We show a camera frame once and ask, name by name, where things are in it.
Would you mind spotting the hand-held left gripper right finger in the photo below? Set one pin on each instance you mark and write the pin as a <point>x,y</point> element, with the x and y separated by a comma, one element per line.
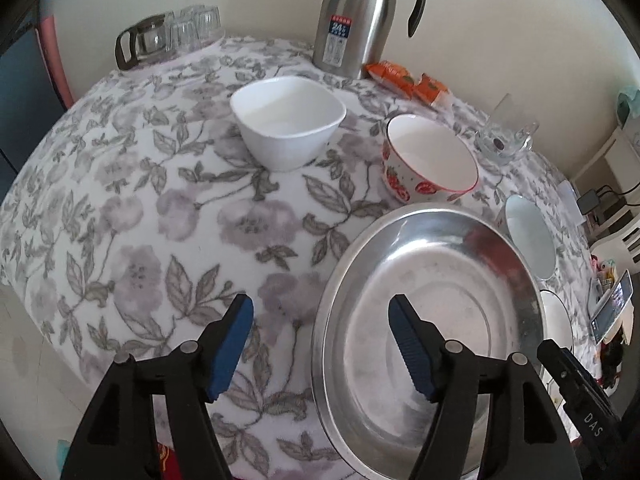
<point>407,340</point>

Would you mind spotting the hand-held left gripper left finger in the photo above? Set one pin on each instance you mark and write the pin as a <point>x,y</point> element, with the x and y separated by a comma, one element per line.
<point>232,345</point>

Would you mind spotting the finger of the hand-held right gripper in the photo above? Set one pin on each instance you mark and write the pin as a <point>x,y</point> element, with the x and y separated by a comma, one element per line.
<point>580,395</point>

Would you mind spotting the white plate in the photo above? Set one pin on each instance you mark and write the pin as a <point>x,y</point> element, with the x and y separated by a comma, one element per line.
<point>530,235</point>
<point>555,320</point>

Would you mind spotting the stainless steel basin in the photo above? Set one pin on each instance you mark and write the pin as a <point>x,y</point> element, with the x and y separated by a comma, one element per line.
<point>450,270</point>

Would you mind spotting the strawberry print bowl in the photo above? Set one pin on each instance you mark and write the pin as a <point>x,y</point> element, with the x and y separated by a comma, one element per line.
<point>430,155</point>

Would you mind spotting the white square bowl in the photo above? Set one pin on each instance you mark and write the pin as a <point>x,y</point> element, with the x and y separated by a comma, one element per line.
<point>285,115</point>

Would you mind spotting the smartphone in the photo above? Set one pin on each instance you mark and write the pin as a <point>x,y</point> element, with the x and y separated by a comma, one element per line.
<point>612,305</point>

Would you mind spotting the red cloth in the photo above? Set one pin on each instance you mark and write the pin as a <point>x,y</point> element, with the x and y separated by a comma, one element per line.
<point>165,462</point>

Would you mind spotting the white lattice rack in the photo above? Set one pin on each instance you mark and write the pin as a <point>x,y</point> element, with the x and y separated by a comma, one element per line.
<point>620,240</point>

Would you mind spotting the floral tablecloth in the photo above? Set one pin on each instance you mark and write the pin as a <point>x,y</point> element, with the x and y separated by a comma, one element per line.
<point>150,185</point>

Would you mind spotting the small white device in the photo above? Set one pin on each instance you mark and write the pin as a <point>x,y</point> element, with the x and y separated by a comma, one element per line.
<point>571,202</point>

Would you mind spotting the black power adapter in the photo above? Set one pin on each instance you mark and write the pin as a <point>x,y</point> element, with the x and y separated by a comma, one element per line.
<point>592,201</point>

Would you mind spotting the clear glass cup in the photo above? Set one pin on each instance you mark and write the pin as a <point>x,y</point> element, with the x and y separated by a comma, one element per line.
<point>505,135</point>

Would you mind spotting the white bedside shelf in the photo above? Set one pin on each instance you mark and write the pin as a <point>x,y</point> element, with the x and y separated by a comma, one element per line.
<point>607,160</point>

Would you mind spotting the orange snack packet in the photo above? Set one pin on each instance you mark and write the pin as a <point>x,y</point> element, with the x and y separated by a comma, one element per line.
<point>431,90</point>
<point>392,77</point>

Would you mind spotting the teal cloth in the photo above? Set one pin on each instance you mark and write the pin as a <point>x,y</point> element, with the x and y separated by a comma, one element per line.
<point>629,107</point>

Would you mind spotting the clear drinking glass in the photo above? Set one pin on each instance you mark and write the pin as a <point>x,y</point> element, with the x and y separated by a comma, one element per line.
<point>184,12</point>
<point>207,25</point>
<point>184,35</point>

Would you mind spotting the stainless steel thermos jug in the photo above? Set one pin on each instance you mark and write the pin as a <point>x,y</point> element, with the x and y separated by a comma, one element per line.
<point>350,20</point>

